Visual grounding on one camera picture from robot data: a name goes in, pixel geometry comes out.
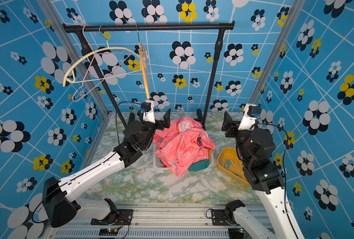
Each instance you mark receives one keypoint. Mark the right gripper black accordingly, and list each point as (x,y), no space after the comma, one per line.
(230,125)

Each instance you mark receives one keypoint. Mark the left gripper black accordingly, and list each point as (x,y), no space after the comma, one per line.
(166,121)

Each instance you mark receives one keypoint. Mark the pink printed jacket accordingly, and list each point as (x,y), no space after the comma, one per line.
(181,145)

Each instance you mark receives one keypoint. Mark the green letter jacket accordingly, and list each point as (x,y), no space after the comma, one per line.
(200,165)

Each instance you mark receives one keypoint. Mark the wooden hanger of pink jacket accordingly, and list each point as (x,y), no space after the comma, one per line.
(143,63)

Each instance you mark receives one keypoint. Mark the wooden hanger of green jacket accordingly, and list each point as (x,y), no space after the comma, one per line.
(101,55)

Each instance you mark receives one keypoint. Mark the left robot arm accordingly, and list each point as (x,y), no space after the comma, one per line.
(61,198)

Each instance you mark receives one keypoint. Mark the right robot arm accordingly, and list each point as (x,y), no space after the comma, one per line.
(254,147)

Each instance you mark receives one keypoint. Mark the yellow plastic tub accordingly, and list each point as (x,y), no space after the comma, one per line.
(236,170)

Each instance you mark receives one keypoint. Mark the white plastic basket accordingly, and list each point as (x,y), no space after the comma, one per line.
(157,163)

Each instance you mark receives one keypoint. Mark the green circuit board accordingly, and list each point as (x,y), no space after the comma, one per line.
(108,232)

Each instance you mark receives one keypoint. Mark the black clothes rack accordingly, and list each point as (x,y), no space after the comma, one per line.
(221,27)

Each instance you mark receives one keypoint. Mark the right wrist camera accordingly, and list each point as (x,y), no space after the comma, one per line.
(251,114)

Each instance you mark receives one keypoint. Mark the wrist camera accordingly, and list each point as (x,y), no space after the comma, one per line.
(146,114)
(251,114)

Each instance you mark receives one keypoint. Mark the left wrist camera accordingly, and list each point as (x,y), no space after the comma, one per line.
(146,114)

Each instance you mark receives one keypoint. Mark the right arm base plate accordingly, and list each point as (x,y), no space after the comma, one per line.
(221,218)

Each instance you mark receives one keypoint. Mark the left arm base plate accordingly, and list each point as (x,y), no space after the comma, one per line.
(119,217)

